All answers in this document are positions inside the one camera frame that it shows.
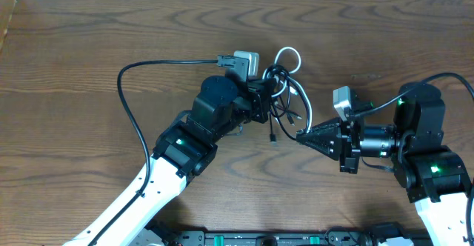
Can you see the wooden side panel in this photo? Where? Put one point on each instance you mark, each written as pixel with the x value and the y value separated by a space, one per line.
pixel 6 12

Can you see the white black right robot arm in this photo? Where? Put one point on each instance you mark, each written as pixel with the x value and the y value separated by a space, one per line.
pixel 435 178

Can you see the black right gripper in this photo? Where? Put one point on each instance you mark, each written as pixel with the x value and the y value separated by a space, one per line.
pixel 337 139

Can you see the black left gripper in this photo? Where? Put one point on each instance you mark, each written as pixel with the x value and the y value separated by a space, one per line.
pixel 264 100

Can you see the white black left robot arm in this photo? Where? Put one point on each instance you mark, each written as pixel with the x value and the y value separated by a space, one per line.
pixel 182 152

